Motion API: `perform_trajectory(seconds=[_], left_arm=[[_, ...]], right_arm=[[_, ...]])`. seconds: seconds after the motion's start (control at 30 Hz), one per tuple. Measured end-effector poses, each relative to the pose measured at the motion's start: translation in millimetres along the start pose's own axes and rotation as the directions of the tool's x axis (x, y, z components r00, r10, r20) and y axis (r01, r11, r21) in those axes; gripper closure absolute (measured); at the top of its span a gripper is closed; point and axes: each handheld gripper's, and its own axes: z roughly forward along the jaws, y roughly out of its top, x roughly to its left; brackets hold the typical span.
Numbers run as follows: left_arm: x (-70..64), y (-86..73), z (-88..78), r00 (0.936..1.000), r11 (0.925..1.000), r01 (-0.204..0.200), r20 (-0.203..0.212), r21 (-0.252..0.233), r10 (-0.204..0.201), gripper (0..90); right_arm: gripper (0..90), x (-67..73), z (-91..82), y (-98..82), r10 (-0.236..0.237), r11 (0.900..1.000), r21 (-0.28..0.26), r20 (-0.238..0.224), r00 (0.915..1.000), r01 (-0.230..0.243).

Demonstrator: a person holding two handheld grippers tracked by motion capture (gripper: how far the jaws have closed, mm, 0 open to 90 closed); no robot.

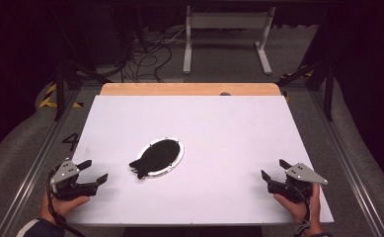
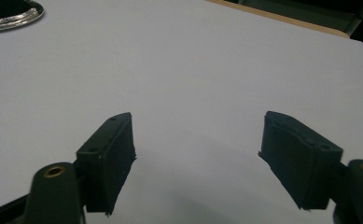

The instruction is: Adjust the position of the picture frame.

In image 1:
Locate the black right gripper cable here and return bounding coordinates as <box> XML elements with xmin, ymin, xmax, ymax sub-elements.
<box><xmin>292</xmin><ymin>184</ymin><xmax>314</xmax><ymax>237</ymax></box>

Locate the aluminium floor rail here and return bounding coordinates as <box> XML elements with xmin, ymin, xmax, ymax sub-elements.
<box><xmin>0</xmin><ymin>89</ymin><xmax>82</xmax><ymax>237</ymax></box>
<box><xmin>307</xmin><ymin>89</ymin><xmax>384</xmax><ymax>237</ymax></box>

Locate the white board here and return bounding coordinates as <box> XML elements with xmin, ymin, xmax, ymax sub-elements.
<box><xmin>49</xmin><ymin>95</ymin><xmax>335</xmax><ymax>227</ymax></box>

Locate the yellow black floor tape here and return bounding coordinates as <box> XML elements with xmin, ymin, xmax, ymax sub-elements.
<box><xmin>38</xmin><ymin>82</ymin><xmax>84</xmax><ymax>110</ymax></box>

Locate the tangle of black floor cables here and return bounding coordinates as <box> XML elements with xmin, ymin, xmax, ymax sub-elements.
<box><xmin>119</xmin><ymin>28</ymin><xmax>188</xmax><ymax>84</ymax></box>

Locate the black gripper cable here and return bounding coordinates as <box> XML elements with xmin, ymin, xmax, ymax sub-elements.
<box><xmin>46</xmin><ymin>169</ymin><xmax>88</xmax><ymax>237</ymax></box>
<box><xmin>292</xmin><ymin>184</ymin><xmax>314</xmax><ymax>237</ymax></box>

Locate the dark cloth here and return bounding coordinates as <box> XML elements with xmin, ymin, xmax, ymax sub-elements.
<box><xmin>128</xmin><ymin>139</ymin><xmax>182</xmax><ymax>181</ymax></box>

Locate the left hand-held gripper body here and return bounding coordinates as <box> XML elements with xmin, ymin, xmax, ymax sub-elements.
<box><xmin>49</xmin><ymin>157</ymin><xmax>99</xmax><ymax>201</ymax></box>

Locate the white metal stand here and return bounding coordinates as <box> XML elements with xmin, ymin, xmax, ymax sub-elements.
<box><xmin>182</xmin><ymin>4</ymin><xmax>277</xmax><ymax>76</ymax></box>

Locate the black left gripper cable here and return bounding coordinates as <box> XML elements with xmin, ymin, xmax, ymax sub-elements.
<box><xmin>46</xmin><ymin>169</ymin><xmax>88</xmax><ymax>237</ymax></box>

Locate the person's right hand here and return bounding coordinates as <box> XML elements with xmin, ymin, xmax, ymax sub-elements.
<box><xmin>272</xmin><ymin>183</ymin><xmax>324</xmax><ymax>236</ymax></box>

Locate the person's left hand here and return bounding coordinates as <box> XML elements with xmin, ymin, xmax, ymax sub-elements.
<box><xmin>39</xmin><ymin>191</ymin><xmax>91</xmax><ymax>226</ymax></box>

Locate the oval silver-framed mirror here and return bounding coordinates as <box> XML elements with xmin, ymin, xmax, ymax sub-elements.
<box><xmin>135</xmin><ymin>136</ymin><xmax>186</xmax><ymax>179</ymax></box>

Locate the black metal stand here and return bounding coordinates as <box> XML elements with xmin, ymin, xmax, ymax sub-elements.
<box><xmin>51</xmin><ymin>9</ymin><xmax>113</xmax><ymax>121</ymax></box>
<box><xmin>275</xmin><ymin>48</ymin><xmax>338</xmax><ymax>121</ymax></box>

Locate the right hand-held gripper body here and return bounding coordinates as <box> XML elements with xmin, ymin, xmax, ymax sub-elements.
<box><xmin>267</xmin><ymin>162</ymin><xmax>330</xmax><ymax>204</ymax></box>

